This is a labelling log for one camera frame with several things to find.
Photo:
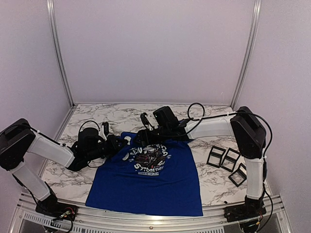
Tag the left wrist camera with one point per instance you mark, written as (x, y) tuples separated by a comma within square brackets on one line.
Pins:
[(105, 128)]

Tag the right aluminium corner post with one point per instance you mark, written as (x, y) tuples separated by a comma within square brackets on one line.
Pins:
[(248, 52)]

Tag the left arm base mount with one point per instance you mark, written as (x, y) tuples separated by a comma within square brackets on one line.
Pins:
[(58, 210)]

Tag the left aluminium corner post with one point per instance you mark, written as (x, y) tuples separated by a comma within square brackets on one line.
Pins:
[(58, 54)]

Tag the black display box left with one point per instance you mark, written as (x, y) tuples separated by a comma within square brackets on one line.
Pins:
[(215, 156)]

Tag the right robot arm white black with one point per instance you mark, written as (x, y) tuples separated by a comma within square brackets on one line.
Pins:
[(246, 127)]

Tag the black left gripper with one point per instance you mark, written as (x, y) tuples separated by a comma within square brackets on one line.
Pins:
[(114, 141)]

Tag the black display box middle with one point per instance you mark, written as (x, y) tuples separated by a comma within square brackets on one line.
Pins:
[(230, 160)]

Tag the black display box right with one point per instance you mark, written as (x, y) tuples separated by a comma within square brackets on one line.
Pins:
[(239, 176)]

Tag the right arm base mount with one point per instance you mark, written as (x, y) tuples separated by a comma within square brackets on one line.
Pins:
[(244, 211)]

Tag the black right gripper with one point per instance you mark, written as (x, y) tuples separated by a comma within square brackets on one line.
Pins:
[(147, 138)]

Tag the black display box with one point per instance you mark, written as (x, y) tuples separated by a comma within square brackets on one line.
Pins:
[(230, 160), (215, 156), (239, 176)]

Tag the blue panda print t-shirt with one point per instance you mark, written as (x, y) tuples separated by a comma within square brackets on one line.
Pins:
[(159, 179)]

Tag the aluminium corner post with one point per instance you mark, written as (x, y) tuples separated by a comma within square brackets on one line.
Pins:
[(58, 54), (248, 52)]

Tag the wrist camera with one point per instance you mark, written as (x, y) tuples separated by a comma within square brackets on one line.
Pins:
[(145, 121), (105, 128)]

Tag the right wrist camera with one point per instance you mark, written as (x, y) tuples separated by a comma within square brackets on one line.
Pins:
[(145, 121)]

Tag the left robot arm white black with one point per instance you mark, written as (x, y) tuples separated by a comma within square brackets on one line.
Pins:
[(20, 138)]

